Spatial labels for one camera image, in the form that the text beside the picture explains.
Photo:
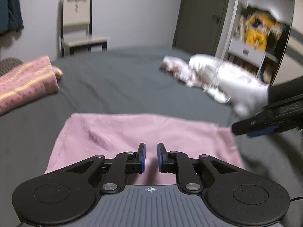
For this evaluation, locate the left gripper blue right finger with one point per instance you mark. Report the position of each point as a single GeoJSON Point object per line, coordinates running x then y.
{"type": "Point", "coordinates": [183, 167]}

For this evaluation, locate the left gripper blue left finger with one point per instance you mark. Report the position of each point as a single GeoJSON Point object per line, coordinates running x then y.
{"type": "Point", "coordinates": [119, 168]}

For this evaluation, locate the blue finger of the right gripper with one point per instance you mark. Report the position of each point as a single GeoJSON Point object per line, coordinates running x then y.
{"type": "Point", "coordinates": [265, 131]}

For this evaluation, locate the mauve pink ribbed garment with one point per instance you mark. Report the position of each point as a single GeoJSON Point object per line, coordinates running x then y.
{"type": "Point", "coordinates": [87, 135]}

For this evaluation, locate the white pink crumpled clothes pile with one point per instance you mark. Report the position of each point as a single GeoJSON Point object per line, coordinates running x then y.
{"type": "Point", "coordinates": [196, 75]}

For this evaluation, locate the right foot white sock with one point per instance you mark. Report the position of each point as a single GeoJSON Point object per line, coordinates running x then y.
{"type": "Point", "coordinates": [247, 94]}

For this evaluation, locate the dark grey bed sheet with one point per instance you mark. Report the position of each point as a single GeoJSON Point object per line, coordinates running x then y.
{"type": "Point", "coordinates": [113, 82]}

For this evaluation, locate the white storage shelf unit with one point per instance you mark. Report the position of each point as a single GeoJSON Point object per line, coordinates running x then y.
{"type": "Point", "coordinates": [259, 36]}

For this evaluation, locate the dark grey door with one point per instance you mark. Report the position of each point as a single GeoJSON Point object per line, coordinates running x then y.
{"type": "Point", "coordinates": [199, 25]}

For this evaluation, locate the pink yellow striped knit sweater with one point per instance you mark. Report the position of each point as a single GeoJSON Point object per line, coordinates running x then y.
{"type": "Point", "coordinates": [28, 82]}

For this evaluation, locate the white black wooden chair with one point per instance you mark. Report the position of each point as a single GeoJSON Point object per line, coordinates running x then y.
{"type": "Point", "coordinates": [77, 15]}

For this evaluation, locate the dark teal hanging jacket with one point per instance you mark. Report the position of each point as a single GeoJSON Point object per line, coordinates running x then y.
{"type": "Point", "coordinates": [11, 16]}

